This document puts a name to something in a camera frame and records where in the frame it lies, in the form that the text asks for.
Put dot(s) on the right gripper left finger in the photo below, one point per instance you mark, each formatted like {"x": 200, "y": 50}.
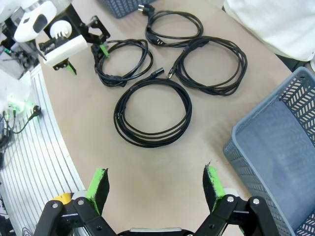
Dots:
{"x": 97, "y": 191}

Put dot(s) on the grey perforated plastic basket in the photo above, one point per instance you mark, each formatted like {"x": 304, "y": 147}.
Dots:
{"x": 283, "y": 147}

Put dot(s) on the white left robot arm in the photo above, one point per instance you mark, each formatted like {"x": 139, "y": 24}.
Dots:
{"x": 27, "y": 22}

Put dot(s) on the left blue plastic basket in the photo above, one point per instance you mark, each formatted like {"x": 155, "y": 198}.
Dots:
{"x": 118, "y": 7}

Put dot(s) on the person white sweatshirt torso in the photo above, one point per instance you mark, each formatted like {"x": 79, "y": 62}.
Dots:
{"x": 270, "y": 24}

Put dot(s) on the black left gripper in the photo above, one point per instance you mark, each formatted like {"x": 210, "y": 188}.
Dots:
{"x": 71, "y": 14}

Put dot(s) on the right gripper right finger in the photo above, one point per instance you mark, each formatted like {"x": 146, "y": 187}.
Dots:
{"x": 214, "y": 186}

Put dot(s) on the white ribbed floor panel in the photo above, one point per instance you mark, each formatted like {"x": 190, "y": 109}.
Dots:
{"x": 37, "y": 159}

